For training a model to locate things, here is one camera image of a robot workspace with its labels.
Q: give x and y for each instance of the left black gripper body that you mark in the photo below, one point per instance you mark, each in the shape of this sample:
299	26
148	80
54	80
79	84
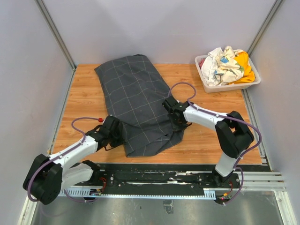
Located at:
116	138

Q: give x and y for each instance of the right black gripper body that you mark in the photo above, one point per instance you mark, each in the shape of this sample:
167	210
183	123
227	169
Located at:
179	125

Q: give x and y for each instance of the dark grey checked pillowcase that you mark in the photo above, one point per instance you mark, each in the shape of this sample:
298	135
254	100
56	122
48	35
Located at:
134	92

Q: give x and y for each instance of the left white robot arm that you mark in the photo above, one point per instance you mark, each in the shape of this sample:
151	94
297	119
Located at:
49	175

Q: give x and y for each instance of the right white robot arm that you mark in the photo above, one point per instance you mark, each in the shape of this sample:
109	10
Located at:
233	134

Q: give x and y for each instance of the crumpled patterned white cloth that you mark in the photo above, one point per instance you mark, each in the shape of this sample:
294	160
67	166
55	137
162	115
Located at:
221	68

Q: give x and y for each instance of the yellow cloth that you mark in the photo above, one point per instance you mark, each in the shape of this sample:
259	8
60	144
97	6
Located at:
248	74

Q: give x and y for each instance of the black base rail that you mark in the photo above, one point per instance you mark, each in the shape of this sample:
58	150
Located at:
160	179

